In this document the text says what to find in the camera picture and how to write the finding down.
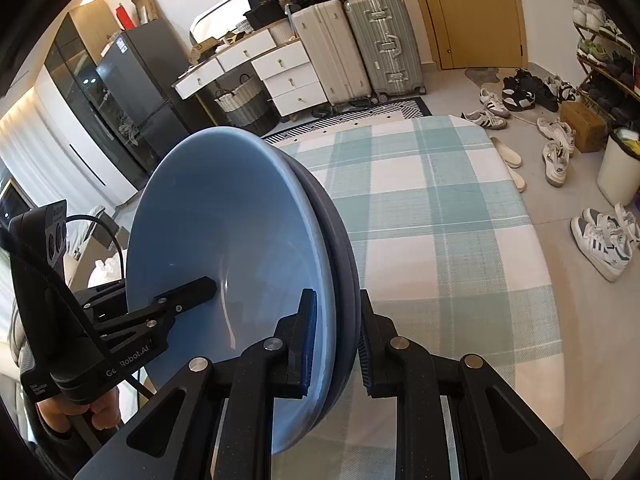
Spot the small brown cardboard box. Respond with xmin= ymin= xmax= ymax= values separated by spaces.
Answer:
xmin=559 ymin=101 xmax=610 ymax=153

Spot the red bag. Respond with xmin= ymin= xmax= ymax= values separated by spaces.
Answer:
xmin=114 ymin=4 xmax=137 ymax=31

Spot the plain white sneaker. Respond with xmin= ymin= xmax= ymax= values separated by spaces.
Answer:
xmin=542 ymin=140 xmax=571 ymax=188
xmin=537 ymin=117 xmax=576 ymax=153

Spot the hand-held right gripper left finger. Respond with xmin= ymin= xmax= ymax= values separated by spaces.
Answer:
xmin=75 ymin=288 xmax=318 ymax=480

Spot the grey door mat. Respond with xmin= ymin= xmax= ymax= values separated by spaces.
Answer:
xmin=464 ymin=66 xmax=501 ymax=84

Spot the wooden door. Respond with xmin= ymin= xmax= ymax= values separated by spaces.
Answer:
xmin=402 ymin=0 xmax=528 ymax=72

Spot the silver suitcase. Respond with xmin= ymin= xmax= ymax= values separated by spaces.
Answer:
xmin=342 ymin=0 xmax=426 ymax=97

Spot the flat cardboard box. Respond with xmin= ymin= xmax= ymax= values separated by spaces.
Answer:
xmin=189 ymin=37 xmax=221 ymax=63

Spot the light blue bowl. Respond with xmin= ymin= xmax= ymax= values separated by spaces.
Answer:
xmin=125 ymin=126 xmax=337 ymax=456

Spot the black bag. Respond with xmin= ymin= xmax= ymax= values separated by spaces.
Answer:
xmin=242 ymin=4 xmax=286 ymax=31

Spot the bamboo shoe rack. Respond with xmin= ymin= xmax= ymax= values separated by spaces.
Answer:
xmin=560 ymin=0 xmax=640 ymax=126

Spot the white suitcase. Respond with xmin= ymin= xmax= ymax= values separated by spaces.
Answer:
xmin=290 ymin=0 xmax=373 ymax=107

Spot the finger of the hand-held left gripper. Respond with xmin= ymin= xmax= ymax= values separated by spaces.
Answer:
xmin=70 ymin=280 xmax=128 ymax=318
xmin=92 ymin=276 xmax=217 ymax=333

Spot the dark glass cabinet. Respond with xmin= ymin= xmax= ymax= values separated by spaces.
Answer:
xmin=35 ymin=0 xmax=151 ymax=201

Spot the person's left hand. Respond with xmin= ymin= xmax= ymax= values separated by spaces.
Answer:
xmin=37 ymin=391 xmax=122 ymax=432

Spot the oval mirror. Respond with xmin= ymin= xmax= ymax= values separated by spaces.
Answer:
xmin=189 ymin=0 xmax=256 ymax=46

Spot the group of assorted shoes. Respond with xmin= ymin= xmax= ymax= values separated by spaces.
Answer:
xmin=560 ymin=0 xmax=640 ymax=121

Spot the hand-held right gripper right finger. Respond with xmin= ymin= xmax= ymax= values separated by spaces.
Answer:
xmin=357 ymin=290 xmax=591 ymax=480

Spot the white dressing table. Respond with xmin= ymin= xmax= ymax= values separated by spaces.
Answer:
xmin=172 ymin=25 xmax=323 ymax=126

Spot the thin black cable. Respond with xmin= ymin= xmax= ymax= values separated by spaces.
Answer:
xmin=65 ymin=214 xmax=126 ymax=261

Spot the white black-striped sneaker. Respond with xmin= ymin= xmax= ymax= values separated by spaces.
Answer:
xmin=461 ymin=111 xmax=508 ymax=131
xmin=479 ymin=88 xmax=512 ymax=119

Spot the white curtain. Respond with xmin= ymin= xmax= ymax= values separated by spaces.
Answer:
xmin=0 ymin=85 xmax=96 ymax=211

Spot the woven laundry basket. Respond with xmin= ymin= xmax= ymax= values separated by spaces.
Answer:
xmin=214 ymin=75 xmax=278 ymax=136

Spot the clear plastic packaging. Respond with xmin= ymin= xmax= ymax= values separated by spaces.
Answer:
xmin=87 ymin=255 xmax=128 ymax=286

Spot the checked tablecloth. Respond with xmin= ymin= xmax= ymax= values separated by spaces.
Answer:
xmin=210 ymin=114 xmax=563 ymax=480

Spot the tall cardboard box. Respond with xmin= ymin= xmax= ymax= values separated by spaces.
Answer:
xmin=131 ymin=0 xmax=161 ymax=23

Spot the white trash bin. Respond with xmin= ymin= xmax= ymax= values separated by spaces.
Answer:
xmin=596 ymin=127 xmax=640 ymax=206

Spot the black refrigerator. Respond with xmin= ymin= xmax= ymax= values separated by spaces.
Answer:
xmin=96 ymin=27 xmax=216 ymax=176

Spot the black white sneaker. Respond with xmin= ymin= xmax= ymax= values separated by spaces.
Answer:
xmin=510 ymin=70 xmax=560 ymax=112
xmin=501 ymin=85 xmax=537 ymax=112

